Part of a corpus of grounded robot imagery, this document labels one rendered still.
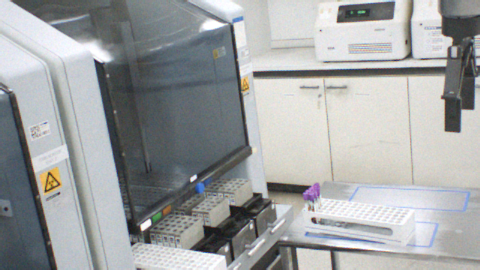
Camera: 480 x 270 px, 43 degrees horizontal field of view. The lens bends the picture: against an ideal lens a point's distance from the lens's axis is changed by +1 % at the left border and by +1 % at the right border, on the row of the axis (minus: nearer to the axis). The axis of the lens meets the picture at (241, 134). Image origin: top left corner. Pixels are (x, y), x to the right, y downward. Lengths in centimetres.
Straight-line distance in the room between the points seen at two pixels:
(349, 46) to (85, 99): 247
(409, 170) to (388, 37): 81
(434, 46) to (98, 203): 247
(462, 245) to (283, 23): 310
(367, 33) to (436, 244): 213
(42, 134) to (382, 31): 257
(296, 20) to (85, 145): 321
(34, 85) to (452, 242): 109
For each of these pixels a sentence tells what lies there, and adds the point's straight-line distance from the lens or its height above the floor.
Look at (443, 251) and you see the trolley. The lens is 165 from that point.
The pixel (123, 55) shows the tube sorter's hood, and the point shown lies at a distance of 152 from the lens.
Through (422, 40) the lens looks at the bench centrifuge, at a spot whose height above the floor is 102.
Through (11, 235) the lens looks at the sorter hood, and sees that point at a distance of 130.
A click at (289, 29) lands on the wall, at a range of 452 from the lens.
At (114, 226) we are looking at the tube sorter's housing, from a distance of 152.
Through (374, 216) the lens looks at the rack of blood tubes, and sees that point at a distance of 170.
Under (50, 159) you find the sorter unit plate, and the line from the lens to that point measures 136.
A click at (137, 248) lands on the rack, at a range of 174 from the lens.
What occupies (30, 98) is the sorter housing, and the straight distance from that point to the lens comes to 132.
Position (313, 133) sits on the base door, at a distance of 391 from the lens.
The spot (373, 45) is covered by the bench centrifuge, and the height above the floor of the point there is 100.
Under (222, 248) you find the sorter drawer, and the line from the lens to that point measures 177.
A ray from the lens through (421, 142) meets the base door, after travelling 370.
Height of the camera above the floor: 160
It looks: 16 degrees down
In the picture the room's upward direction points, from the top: 8 degrees counter-clockwise
